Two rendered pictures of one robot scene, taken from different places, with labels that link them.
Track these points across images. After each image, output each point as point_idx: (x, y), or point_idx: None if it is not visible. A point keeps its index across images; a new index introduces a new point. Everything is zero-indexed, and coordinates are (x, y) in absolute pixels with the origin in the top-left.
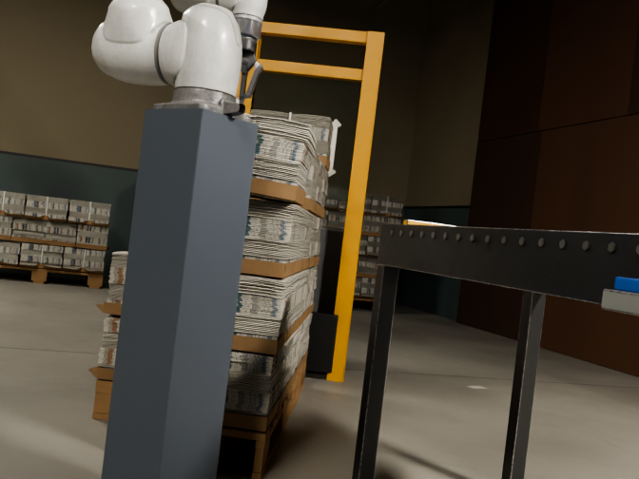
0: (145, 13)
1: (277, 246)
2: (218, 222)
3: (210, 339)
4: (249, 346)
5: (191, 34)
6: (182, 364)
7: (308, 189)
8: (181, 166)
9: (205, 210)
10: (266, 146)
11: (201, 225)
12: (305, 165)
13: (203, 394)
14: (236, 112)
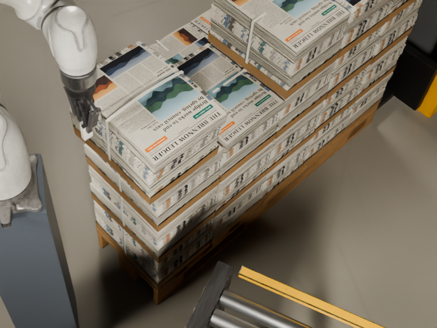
0: None
1: (151, 212)
2: (22, 264)
3: (43, 302)
4: (143, 246)
5: None
6: (19, 314)
7: (287, 81)
8: None
9: (4, 263)
10: (126, 155)
11: (2, 269)
12: (186, 157)
13: (47, 317)
14: (2, 226)
